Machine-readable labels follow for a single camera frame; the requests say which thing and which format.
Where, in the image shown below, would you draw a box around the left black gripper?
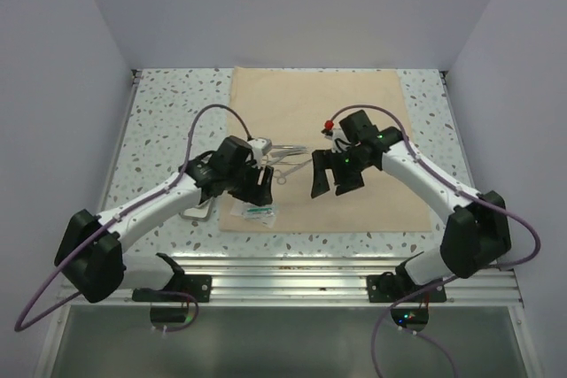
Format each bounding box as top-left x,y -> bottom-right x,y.
226,158 -> 273,205

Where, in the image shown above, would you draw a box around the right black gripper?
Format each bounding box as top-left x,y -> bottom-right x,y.
310,149 -> 371,199

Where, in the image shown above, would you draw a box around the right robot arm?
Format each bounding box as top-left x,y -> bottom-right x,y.
311,110 -> 511,301

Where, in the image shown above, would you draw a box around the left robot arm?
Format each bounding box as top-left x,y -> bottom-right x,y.
54,136 -> 274,303

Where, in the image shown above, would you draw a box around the green labelled sterile packet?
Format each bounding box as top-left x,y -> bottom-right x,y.
242,204 -> 276,219

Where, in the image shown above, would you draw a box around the white sterile packet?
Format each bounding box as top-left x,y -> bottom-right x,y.
230,203 -> 277,228

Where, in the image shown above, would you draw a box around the lower steel scissors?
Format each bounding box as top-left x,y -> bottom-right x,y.
274,159 -> 312,185

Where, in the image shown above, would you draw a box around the steel scissors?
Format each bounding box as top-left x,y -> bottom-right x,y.
272,144 -> 307,150
274,159 -> 312,185

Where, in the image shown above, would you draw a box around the steel forceps with rings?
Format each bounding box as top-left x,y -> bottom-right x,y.
263,156 -> 304,166

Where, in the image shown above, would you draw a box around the steel tweezers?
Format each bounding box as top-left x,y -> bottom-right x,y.
270,150 -> 308,158

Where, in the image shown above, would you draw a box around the metal instrument tray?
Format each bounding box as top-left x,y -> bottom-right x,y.
179,200 -> 214,221

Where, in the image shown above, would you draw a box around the upper steel scissors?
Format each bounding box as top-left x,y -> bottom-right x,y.
272,144 -> 307,150

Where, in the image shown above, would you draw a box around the beige cloth mat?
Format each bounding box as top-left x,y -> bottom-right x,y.
220,67 -> 431,234

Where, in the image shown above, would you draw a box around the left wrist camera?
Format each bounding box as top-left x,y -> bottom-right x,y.
247,138 -> 272,162

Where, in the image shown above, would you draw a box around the aluminium rail frame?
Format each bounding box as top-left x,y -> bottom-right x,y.
33,68 -> 541,378

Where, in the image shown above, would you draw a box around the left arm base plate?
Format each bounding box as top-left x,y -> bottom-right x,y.
132,274 -> 213,303

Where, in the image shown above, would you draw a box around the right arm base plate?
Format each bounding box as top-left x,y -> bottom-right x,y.
366,272 -> 447,304

